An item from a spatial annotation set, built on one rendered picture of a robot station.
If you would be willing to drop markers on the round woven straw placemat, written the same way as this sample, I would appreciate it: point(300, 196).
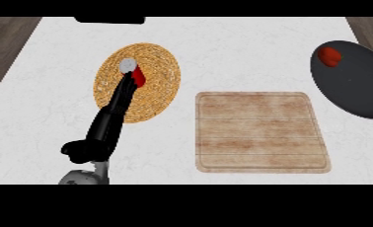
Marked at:
point(151, 83)

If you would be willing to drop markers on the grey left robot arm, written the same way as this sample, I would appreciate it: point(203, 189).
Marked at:
point(88, 175)

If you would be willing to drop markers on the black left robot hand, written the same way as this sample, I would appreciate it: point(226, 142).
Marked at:
point(110, 119)

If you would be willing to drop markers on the wooden cutting board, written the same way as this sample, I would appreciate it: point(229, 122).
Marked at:
point(260, 132)

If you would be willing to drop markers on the red can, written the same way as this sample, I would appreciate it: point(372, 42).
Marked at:
point(132, 68)

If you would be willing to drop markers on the black appliance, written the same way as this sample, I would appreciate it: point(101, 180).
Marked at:
point(110, 19)

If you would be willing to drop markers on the dark grey pan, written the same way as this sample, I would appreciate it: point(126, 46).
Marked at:
point(347, 83)

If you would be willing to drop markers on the red bell pepper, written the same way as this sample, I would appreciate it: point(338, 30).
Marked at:
point(331, 56)

